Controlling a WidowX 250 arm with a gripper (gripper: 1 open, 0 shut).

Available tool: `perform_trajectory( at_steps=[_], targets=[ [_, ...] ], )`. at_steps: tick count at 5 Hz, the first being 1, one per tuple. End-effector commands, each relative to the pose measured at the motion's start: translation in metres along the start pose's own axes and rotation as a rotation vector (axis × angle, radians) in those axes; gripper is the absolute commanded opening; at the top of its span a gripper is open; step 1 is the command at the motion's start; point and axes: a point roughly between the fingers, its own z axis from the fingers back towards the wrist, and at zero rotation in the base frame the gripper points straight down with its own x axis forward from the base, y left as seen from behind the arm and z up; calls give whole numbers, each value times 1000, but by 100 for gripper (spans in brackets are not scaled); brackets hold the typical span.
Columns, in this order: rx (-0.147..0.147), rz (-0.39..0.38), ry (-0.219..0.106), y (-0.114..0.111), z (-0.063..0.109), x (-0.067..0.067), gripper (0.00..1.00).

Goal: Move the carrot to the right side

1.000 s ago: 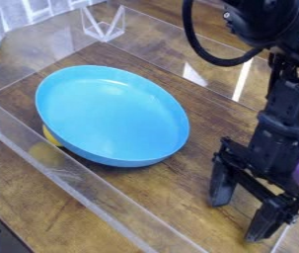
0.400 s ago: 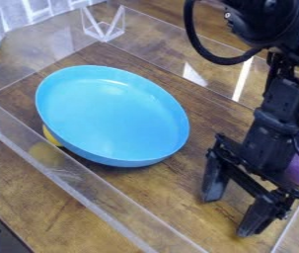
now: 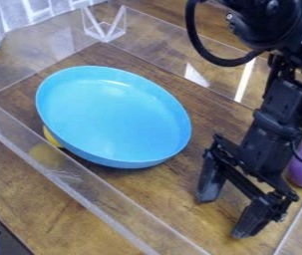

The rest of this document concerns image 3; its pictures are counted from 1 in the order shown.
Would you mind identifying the yellow toy lemon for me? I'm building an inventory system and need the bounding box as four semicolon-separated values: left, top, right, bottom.
43;126;63;148

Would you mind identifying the clear acrylic front wall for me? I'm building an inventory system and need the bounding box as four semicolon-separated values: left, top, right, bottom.
0;108;209;255

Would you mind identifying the clear acrylic wall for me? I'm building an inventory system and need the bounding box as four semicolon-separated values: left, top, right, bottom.
83;6;273;110
0;108;209;255

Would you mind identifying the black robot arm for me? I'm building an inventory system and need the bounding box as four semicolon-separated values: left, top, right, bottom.
185;0;302;239

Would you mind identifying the white patterned curtain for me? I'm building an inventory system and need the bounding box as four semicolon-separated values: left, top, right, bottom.
0;0;109;45

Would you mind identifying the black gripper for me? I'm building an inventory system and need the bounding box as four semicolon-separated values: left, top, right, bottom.
196;111;302;239

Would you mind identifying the black corrugated cable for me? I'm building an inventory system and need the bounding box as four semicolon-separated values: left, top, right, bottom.
184;0;265;68

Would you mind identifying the clear acrylic back wall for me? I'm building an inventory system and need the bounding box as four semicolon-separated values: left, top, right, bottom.
83;6;273;110

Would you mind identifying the blue plastic plate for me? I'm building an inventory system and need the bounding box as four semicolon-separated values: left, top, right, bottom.
35;66;192;168

